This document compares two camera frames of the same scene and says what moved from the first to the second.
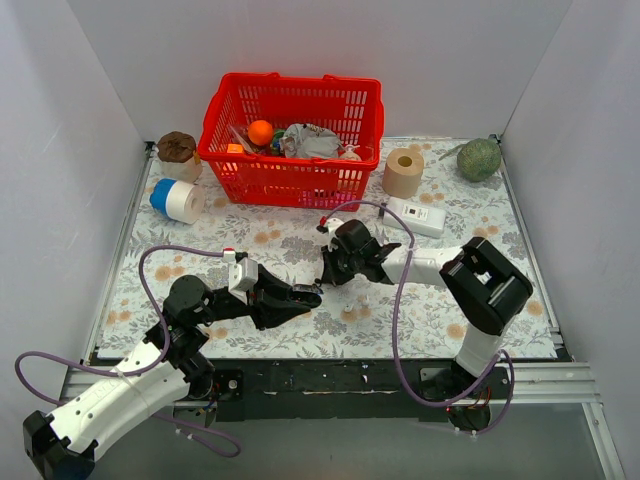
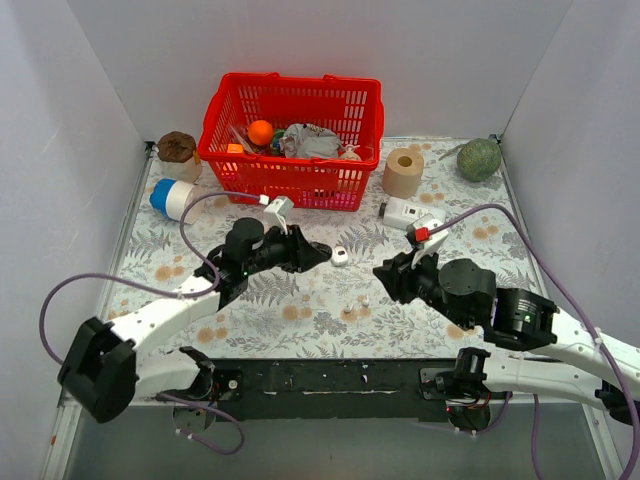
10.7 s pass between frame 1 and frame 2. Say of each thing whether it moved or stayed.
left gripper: moved
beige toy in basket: stayed
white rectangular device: stayed
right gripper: moved
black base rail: stayed
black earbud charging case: moved
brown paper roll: stayed
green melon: stayed
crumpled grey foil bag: stayed
